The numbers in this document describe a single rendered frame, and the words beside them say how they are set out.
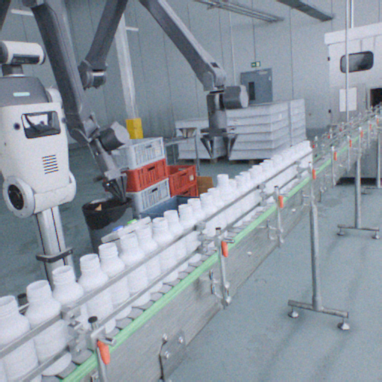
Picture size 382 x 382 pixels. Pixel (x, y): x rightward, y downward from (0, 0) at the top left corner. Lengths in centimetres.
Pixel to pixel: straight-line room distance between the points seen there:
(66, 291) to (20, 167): 70
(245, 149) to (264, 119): 73
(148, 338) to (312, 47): 1085
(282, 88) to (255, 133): 415
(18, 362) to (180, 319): 42
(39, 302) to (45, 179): 74
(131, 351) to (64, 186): 76
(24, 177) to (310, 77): 1046
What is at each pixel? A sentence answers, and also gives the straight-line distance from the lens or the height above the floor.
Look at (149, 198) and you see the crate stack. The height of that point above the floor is 56.
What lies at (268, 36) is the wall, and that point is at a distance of 1185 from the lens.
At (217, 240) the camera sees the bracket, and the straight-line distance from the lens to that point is 99.
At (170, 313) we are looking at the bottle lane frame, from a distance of 95.
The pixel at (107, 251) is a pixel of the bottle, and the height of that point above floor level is 116.
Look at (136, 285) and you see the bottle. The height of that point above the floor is 106.
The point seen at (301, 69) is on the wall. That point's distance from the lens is 1147.
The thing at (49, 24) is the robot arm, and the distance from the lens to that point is 100.
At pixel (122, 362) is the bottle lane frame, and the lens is 86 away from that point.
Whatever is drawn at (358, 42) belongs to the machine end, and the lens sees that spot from 558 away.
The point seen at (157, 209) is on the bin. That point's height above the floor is 93.
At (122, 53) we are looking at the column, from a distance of 1135.
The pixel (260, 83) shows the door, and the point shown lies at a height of 168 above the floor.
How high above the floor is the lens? 145
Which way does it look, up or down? 13 degrees down
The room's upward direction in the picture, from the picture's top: 7 degrees counter-clockwise
